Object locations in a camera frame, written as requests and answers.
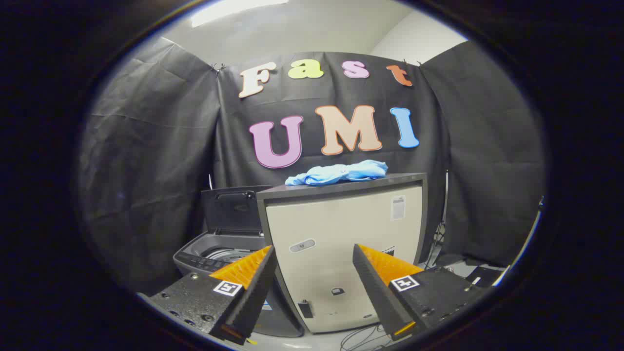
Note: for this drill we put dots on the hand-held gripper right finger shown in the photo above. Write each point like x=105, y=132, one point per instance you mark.
x=378, y=292

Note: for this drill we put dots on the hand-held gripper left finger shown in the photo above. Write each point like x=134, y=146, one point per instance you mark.
x=253, y=297

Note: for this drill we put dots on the grey washing machine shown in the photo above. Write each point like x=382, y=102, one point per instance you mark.
x=204, y=246

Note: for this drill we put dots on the dark washing machine lid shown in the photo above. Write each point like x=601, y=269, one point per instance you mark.
x=234, y=212

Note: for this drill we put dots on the light blue shirt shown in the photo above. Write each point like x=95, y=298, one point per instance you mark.
x=336, y=173

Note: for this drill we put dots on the white cabinet with grey top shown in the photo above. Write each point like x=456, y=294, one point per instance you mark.
x=341, y=229

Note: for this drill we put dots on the flat black device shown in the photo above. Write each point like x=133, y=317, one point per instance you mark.
x=485, y=278

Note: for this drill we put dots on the black backdrop cloth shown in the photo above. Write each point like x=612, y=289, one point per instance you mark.
x=161, y=170

